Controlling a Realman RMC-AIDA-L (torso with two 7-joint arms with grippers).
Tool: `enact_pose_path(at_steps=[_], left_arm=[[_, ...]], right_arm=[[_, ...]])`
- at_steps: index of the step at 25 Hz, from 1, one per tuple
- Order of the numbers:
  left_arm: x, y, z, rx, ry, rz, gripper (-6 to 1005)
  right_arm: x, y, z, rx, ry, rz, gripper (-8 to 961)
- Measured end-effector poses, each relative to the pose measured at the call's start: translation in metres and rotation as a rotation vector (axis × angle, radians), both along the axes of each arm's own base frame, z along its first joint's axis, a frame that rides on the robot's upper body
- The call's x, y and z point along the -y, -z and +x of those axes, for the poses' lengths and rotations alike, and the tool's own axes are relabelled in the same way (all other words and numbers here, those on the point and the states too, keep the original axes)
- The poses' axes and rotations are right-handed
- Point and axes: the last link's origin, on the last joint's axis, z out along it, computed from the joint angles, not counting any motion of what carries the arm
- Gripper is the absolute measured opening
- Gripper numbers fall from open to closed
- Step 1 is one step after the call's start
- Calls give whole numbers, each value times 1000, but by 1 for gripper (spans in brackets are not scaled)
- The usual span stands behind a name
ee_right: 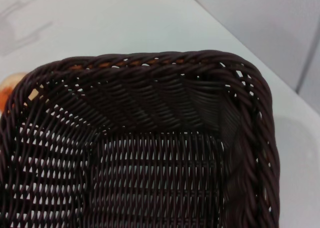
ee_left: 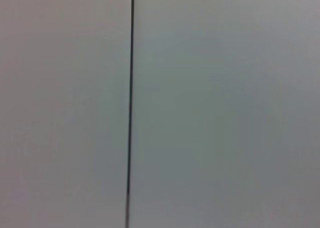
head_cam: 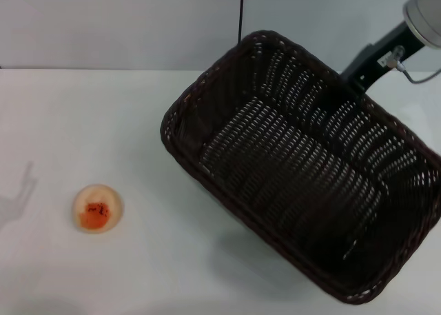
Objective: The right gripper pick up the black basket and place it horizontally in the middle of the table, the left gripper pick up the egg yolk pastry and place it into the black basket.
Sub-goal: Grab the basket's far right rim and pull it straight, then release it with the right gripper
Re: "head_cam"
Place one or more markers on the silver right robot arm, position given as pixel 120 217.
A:
pixel 425 11

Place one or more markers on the black vertical wall strip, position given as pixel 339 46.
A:
pixel 241 11

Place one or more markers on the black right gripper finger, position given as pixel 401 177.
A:
pixel 339 94

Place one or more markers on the dark brown woven basket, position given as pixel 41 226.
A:
pixel 282 177

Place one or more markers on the round bun with orange filling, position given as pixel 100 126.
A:
pixel 97 210

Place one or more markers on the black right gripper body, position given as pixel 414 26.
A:
pixel 375 58

